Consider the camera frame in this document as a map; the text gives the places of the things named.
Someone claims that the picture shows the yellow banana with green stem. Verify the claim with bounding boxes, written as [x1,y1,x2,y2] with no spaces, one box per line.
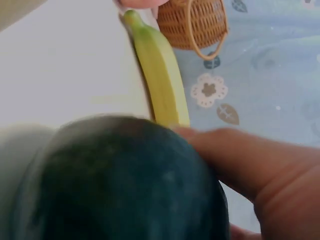
[123,9,191,129]

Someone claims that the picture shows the person's left hand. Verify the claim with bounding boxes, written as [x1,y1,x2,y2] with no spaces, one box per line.
[116,0,171,20]

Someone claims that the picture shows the person's right hand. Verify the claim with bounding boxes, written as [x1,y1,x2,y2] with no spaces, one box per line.
[170,125,320,240]

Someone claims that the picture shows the dark green round fruit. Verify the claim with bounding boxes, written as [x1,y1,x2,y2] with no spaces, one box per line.
[11,114,230,240]

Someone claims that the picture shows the brown wicker basket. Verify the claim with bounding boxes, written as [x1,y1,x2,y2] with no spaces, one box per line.
[156,0,230,61]

